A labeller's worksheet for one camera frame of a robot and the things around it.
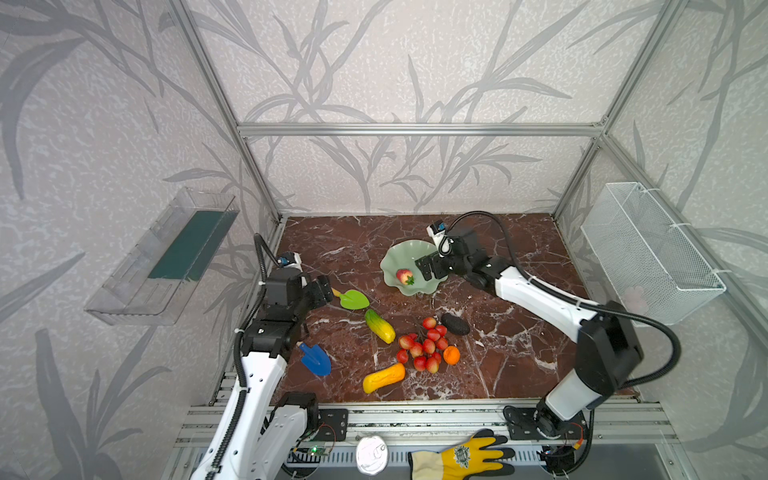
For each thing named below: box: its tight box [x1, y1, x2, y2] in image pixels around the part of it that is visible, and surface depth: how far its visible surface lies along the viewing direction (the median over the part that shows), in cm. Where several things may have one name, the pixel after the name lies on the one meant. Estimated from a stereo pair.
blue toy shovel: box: [296, 341, 332, 377], surface depth 86 cm
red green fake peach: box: [396, 268, 415, 285], surface depth 100 cm
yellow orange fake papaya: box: [362, 363, 406, 394], surface depth 80 cm
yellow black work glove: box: [409, 429, 517, 480], surface depth 68 cm
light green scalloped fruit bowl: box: [380, 240, 449, 296], surface depth 104 cm
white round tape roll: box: [356, 435, 389, 476], surface depth 67 cm
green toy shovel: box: [331, 287, 370, 309], surface depth 98 cm
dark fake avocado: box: [441, 313, 470, 336], surface depth 89 cm
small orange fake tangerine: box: [443, 345, 461, 366], surface depth 84 cm
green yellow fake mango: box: [365, 309, 396, 344], surface depth 89 cm
